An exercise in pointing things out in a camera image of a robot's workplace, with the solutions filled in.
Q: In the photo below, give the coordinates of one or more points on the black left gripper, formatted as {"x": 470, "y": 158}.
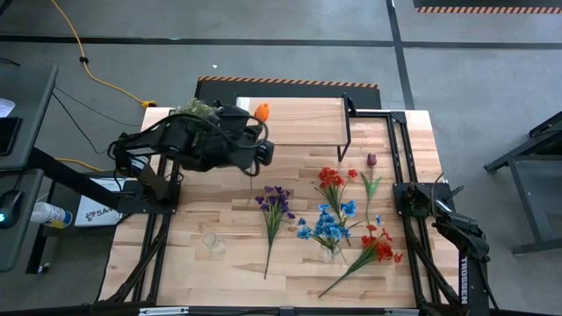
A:
{"x": 237, "y": 131}

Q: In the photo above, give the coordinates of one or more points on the orange artificial tulip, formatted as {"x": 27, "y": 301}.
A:
{"x": 262, "y": 112}

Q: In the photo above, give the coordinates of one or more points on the purple artificial flower bunch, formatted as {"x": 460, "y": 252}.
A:
{"x": 274, "y": 202}

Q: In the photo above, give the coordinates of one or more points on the blue artificial flower bunch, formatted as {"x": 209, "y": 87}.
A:
{"x": 327, "y": 228}

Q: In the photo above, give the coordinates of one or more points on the clear glass vase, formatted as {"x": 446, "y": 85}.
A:
{"x": 211, "y": 240}
{"x": 326, "y": 256}

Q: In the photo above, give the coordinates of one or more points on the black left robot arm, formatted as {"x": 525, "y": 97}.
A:
{"x": 149, "y": 149}

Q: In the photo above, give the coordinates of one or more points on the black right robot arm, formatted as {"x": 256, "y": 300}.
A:
{"x": 470, "y": 237}

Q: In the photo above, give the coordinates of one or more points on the red artificial flower bunch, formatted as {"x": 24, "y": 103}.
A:
{"x": 329, "y": 175}
{"x": 384, "y": 251}

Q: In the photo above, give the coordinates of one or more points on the green potted plant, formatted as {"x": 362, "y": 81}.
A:
{"x": 197, "y": 107}

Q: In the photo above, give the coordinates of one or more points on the maroon artificial tulip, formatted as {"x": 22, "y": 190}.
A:
{"x": 372, "y": 160}

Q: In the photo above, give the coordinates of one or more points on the white box with logo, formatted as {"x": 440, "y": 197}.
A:
{"x": 94, "y": 215}

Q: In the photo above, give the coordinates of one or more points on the white spray bottle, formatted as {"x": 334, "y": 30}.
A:
{"x": 48, "y": 214}

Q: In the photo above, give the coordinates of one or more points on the grey desk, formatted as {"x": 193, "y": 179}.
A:
{"x": 17, "y": 246}
{"x": 30, "y": 131}

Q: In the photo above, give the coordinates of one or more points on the black tablet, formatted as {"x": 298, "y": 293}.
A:
{"x": 8, "y": 136}

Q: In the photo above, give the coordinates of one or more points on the black computer mouse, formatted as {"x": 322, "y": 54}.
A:
{"x": 9, "y": 206}

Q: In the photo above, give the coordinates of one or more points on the black metal cart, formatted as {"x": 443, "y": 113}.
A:
{"x": 524, "y": 199}

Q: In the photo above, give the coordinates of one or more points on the white paper sheet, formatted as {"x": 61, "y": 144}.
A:
{"x": 5, "y": 107}

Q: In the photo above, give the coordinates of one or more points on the wooden shelf black metal frame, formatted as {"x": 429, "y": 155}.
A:
{"x": 298, "y": 120}

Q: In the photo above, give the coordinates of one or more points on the silver aluminium rail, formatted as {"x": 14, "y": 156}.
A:
{"x": 164, "y": 311}
{"x": 408, "y": 312}

